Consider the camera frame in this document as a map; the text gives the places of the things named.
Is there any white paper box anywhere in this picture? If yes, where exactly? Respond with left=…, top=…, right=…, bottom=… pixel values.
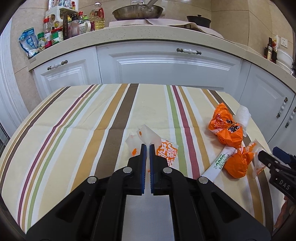
left=199, top=146, right=237, bottom=184

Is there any orange printed plastic bag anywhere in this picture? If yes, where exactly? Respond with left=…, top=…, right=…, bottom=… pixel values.
left=208, top=103, right=243, bottom=149

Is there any white orange-dotted food wrapper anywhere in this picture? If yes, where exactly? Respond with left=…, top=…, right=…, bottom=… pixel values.
left=125, top=125, right=178, bottom=166

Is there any white orange wrapper right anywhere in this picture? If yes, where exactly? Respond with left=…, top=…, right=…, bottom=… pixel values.
left=246, top=139, right=266, bottom=179

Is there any large red-orange plastic bag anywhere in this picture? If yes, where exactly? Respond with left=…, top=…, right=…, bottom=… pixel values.
left=224, top=145, right=254, bottom=179

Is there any white crumpled paper towel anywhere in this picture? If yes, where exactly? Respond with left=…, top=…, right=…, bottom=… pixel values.
left=233, top=105, right=251, bottom=137

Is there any striped tablecloth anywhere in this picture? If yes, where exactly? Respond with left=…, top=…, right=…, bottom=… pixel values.
left=0, top=83, right=286, bottom=241

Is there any white bowl stack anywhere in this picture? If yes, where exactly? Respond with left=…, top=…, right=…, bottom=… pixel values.
left=276, top=49, right=293, bottom=74

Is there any dark sauce bottle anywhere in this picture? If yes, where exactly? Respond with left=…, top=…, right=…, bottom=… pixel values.
left=266, top=38, right=273, bottom=61

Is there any black cooking pot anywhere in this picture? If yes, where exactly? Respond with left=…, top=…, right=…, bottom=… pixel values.
left=187, top=15, right=211, bottom=28

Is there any green-lidded jar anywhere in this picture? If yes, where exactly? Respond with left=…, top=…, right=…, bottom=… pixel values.
left=37, top=32, right=47, bottom=52

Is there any red-lidded jar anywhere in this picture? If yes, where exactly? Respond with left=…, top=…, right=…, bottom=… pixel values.
left=51, top=27, right=64, bottom=45

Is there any blue white snack bag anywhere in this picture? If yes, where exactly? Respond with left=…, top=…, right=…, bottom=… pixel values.
left=18, top=28, right=39, bottom=59

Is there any cooking oil bottle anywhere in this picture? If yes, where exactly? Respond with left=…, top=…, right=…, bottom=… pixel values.
left=89, top=2, right=105, bottom=31

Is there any steel frying pan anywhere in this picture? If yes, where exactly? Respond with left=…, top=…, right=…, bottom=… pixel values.
left=112, top=0, right=164, bottom=21

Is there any white spice rack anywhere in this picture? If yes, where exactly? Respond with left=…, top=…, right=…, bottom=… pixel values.
left=45, top=6, right=79, bottom=40

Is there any cabinet door handle right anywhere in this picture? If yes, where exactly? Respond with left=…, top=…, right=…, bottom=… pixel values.
left=285, top=106, right=296, bottom=128

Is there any cabinet door handle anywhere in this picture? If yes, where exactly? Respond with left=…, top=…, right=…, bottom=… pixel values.
left=276, top=97, right=288, bottom=118
left=285, top=106, right=296, bottom=128

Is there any cabinet door handle left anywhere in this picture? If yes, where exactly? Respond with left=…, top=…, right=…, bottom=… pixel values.
left=276, top=97, right=288, bottom=118

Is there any white wall socket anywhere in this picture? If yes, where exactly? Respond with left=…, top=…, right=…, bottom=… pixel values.
left=280, top=37, right=288, bottom=48

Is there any drawer handle centre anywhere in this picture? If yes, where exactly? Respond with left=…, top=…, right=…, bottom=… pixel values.
left=177, top=48, right=202, bottom=55

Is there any drawer handle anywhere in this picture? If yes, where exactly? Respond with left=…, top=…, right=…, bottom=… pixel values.
left=177, top=48, right=202, bottom=55
left=47, top=60, right=68, bottom=71

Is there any drawer handle left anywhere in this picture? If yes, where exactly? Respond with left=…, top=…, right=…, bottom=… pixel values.
left=47, top=60, right=68, bottom=71

